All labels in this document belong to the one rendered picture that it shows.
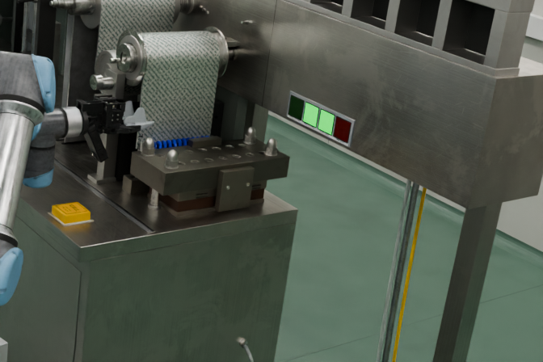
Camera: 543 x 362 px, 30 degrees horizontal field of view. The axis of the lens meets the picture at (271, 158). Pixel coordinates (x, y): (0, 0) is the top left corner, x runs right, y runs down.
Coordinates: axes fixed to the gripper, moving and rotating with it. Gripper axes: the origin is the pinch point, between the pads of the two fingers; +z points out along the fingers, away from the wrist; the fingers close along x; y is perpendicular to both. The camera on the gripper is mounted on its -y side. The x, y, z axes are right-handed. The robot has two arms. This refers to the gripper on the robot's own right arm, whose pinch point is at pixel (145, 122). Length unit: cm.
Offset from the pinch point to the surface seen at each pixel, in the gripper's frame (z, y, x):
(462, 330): 48, -33, -77
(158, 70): 2.4, 14.1, -0.2
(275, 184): 199, -109, 171
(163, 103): 5.0, 4.9, -0.2
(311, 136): 264, -104, 217
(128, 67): -4.5, 14.2, 3.6
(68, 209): -26.4, -16.6, -10.5
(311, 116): 30.0, 9.1, -30.3
